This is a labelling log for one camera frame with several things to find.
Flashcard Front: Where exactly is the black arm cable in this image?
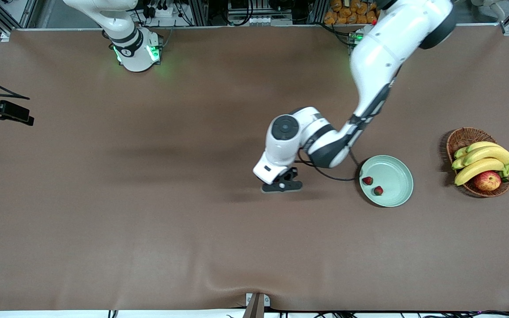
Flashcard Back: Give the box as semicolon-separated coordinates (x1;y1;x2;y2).
0;66;30;101
298;66;399;182

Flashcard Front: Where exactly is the red yellow apple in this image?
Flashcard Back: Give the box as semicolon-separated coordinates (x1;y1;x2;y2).
474;170;502;192

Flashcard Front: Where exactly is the metal table bracket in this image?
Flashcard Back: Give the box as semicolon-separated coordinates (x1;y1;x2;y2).
246;293;271;307

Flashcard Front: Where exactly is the brown table cover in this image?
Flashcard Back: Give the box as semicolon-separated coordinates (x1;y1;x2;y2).
0;24;509;312

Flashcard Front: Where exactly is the white terminal strip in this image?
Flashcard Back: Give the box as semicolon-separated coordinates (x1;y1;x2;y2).
228;17;292;26

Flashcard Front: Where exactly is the brown wicker basket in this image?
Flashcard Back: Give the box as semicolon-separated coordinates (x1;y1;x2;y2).
446;127;509;198

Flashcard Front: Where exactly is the pile of brown bread rolls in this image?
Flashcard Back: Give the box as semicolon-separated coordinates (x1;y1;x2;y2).
324;0;379;25

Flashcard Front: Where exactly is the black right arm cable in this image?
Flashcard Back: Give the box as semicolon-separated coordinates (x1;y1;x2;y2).
0;66;30;101

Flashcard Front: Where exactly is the light green round plate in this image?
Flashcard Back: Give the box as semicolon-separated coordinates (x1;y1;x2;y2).
359;155;414;208

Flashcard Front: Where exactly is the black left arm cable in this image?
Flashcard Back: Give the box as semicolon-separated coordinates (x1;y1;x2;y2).
298;66;399;182

